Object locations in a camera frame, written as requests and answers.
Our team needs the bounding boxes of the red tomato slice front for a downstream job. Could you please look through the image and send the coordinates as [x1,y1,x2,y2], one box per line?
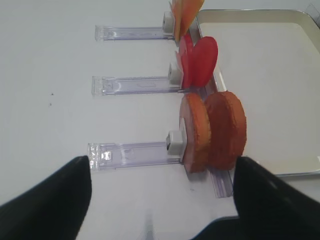
[191,36,219,88]

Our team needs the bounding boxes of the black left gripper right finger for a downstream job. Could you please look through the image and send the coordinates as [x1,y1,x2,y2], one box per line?
[194,156,320,240]

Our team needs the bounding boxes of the white metal tray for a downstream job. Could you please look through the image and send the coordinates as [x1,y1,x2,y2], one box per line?
[196,9,320,176]

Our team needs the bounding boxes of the red tomato slice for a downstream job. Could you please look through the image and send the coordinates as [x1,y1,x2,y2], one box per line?
[178,32,194,89]
[191,36,219,88]

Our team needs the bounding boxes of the bread slice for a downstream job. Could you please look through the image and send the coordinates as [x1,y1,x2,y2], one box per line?
[179,93,212,173]
[204,91,247,170]

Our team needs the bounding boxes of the orange cheese slice back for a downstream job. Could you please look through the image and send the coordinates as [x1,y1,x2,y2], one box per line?
[170,0,183,43]

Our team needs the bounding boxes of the red tomato slice back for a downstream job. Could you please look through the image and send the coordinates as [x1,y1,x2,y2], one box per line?
[178,32,194,89]

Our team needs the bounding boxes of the orange cheese slice front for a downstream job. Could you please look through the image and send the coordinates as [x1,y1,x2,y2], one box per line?
[179,0,205,38]

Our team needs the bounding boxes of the clear bread pusher track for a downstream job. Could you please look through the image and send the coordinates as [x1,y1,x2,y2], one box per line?
[87,130,187,171]

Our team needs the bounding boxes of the orange cheese slice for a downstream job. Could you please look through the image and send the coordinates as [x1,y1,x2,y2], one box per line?
[170,0,183,43]
[179,0,205,38]

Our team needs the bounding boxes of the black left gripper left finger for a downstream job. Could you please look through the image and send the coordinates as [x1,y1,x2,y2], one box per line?
[0,155,92,240]

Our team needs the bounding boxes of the clear cheese pusher track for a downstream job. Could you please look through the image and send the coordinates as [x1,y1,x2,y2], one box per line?
[95,11,175,42]

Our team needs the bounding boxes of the clear tomato pusher track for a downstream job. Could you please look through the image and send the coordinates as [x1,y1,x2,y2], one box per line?
[91,61,184,96]

